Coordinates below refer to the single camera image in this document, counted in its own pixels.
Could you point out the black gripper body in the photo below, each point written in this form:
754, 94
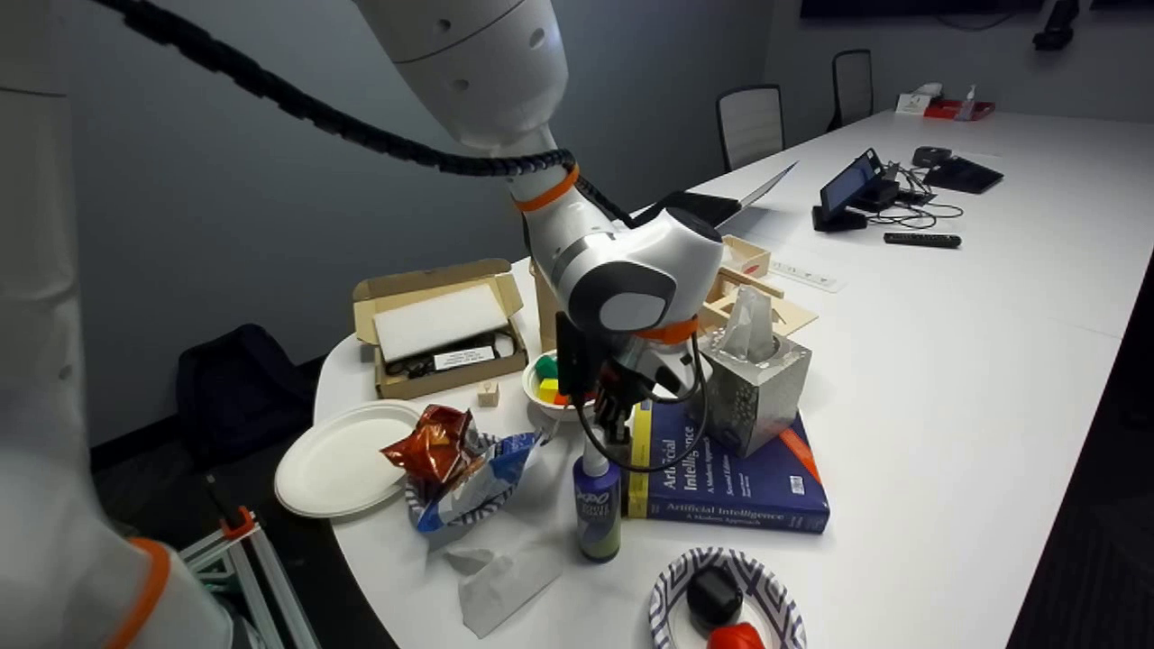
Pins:
624, 380

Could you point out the black remote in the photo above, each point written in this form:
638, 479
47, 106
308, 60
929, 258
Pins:
921, 240

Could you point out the white bowl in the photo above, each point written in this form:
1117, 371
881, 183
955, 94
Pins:
544, 409

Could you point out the yellow toy piece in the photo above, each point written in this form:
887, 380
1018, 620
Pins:
551, 389

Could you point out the green toy piece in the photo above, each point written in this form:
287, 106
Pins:
548, 364

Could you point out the blue spray bottle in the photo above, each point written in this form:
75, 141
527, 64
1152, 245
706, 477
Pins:
596, 505

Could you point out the small wooden cube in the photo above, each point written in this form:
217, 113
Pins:
490, 395

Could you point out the blue white snack bag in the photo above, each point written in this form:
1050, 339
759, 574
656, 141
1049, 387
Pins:
491, 472

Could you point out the grey tissue box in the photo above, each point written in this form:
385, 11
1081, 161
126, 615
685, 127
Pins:
759, 389

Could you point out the blue hardcover book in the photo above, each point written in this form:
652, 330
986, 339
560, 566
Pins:
743, 493

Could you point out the black device with white label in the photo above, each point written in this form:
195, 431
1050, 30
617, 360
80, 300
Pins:
455, 357

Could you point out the open wooden box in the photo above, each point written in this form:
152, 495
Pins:
781, 311

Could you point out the red snack bag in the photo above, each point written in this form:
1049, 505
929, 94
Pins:
427, 454

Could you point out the clear plastic bag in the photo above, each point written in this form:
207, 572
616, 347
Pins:
507, 578

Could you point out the black object in basket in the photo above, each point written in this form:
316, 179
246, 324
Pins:
715, 597

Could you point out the white sheet in box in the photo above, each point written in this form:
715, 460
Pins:
438, 322

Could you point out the white paper label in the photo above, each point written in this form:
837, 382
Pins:
801, 276

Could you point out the open laptop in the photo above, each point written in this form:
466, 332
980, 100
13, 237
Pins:
753, 201

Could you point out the open cardboard box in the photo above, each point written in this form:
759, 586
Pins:
418, 294

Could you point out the red object in basket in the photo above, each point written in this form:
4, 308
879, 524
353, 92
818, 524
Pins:
734, 637

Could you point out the white paper plate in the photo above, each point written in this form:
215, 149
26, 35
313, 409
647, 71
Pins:
331, 469

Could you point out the light mesh office chair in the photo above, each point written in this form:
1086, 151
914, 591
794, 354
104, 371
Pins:
753, 125

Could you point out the phone on black stand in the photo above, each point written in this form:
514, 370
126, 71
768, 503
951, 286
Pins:
852, 186

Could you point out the black backpack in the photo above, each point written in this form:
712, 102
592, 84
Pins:
241, 389

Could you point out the dark office chair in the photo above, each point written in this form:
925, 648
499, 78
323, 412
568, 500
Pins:
852, 86

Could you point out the round dark puck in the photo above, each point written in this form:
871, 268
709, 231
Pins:
932, 155

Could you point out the tripod with orange joint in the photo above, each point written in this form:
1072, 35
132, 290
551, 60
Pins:
246, 559

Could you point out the black wallet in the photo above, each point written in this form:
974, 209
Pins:
960, 173

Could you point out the red and white items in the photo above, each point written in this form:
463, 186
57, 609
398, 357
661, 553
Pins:
951, 106

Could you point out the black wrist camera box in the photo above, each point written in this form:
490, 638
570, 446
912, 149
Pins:
574, 357

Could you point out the small wooden frame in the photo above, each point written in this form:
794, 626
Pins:
747, 253

